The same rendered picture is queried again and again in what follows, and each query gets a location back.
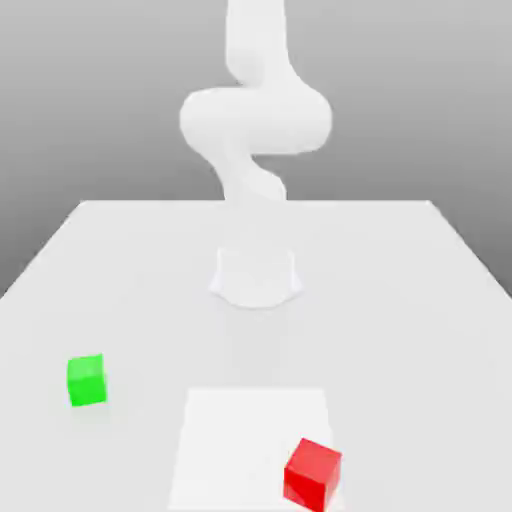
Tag small green cube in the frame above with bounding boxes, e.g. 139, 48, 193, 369
66, 352, 109, 408

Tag small red cube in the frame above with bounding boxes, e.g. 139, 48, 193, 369
282, 436, 344, 512

